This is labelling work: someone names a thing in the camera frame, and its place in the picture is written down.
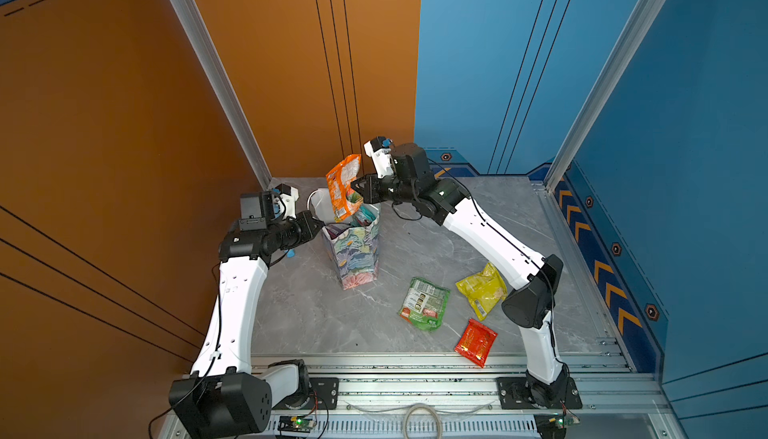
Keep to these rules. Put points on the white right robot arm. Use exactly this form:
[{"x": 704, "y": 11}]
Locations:
[{"x": 532, "y": 278}]

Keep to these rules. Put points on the aluminium frame rail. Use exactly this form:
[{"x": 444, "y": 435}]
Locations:
[{"x": 441, "y": 394}]

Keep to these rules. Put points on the right circuit board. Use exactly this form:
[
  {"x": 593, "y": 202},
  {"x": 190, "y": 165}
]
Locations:
[{"x": 555, "y": 426}]

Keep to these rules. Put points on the floral paper gift bag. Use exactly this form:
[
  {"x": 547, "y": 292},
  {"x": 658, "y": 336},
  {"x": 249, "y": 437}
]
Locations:
[{"x": 354, "y": 251}]

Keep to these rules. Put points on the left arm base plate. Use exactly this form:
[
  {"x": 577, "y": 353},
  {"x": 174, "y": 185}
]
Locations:
[{"x": 323, "y": 391}]

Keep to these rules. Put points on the green snack bag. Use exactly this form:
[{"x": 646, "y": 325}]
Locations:
[{"x": 424, "y": 304}]

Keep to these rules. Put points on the teal Fox's candy bag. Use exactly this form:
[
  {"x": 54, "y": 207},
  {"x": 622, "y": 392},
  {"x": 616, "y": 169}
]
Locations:
[{"x": 365, "y": 216}]

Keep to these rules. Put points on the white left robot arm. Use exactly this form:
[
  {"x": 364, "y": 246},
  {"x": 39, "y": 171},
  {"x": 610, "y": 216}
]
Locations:
[{"x": 222, "y": 398}]

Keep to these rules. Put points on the green circuit board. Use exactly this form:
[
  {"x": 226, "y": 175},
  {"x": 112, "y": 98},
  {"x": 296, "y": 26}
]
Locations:
[{"x": 296, "y": 426}]

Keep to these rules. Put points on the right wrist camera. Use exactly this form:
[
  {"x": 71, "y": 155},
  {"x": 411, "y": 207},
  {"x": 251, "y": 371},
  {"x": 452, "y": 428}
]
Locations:
[{"x": 378, "y": 149}]

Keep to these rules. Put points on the orange snack bag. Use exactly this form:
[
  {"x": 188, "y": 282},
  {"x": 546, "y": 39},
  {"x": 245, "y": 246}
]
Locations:
[{"x": 345, "y": 201}]

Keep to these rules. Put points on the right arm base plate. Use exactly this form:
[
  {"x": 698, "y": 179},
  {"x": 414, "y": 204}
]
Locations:
[{"x": 522, "y": 393}]

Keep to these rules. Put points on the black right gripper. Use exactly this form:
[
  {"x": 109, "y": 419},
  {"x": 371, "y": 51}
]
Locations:
[{"x": 371, "y": 193}]

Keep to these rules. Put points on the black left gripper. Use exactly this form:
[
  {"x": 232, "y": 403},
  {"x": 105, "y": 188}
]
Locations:
[{"x": 301, "y": 220}]

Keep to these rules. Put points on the yellow snack bag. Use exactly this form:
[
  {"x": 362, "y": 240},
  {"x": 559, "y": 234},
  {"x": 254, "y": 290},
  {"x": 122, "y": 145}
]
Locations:
[{"x": 483, "y": 290}]

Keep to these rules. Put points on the red snack packet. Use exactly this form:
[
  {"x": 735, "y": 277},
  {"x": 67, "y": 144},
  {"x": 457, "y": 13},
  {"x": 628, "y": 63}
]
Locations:
[{"x": 476, "y": 342}]

